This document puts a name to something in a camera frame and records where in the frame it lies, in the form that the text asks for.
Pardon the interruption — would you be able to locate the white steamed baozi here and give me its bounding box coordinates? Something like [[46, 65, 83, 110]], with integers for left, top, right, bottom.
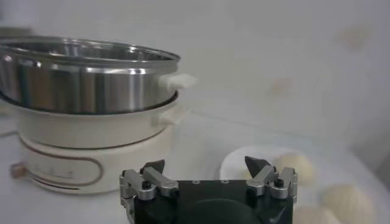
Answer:
[[294, 206, 342, 224], [275, 153, 314, 185], [319, 184, 377, 224]]

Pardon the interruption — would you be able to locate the white round plate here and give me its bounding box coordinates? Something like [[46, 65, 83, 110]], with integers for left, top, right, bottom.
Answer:
[[219, 145, 385, 224]]

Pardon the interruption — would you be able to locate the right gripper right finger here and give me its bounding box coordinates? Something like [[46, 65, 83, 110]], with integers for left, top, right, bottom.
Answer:
[[244, 156, 298, 203]]

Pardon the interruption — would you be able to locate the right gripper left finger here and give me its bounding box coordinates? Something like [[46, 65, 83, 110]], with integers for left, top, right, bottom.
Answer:
[[118, 159, 180, 201]]

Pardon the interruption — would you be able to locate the cream electric cooker base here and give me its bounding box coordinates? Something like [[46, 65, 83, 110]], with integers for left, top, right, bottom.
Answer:
[[0, 93, 191, 195]]

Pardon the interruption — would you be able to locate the stainless steel steamer basket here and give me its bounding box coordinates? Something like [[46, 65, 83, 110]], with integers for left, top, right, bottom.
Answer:
[[0, 35, 197, 115]]

